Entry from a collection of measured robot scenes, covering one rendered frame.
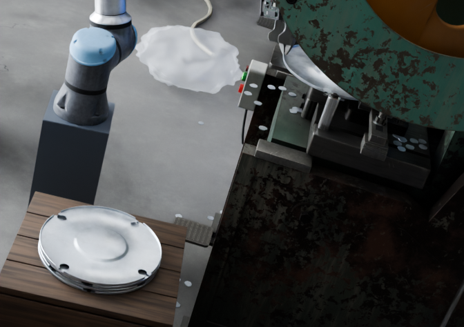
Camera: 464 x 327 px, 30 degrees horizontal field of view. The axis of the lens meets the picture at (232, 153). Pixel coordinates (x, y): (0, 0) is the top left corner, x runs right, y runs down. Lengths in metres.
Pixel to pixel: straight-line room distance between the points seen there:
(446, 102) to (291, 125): 0.56
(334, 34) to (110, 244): 0.75
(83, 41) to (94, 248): 0.57
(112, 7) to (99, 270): 0.76
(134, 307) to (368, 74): 0.73
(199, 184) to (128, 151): 0.29
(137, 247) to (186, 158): 1.15
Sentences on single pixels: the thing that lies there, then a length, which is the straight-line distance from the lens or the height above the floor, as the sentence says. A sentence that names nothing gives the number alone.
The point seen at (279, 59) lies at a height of 0.78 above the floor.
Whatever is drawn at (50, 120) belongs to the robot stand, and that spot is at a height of 0.45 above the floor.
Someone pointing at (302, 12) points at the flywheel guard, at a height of 1.08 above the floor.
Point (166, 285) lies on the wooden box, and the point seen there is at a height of 0.35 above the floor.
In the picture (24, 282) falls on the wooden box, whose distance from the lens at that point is 1.99.
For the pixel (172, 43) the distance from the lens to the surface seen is 3.66.
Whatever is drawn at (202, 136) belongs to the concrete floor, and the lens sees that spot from 3.37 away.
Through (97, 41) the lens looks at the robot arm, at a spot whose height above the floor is 0.68.
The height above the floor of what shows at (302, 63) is 0.78.
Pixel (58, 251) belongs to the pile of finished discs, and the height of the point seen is 0.38.
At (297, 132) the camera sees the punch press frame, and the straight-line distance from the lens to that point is 2.22.
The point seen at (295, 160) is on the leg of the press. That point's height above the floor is 0.64.
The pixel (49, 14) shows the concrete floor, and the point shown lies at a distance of 4.08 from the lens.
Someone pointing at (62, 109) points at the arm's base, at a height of 0.48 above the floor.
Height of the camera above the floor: 1.66
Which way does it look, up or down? 30 degrees down
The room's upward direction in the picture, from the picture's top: 17 degrees clockwise
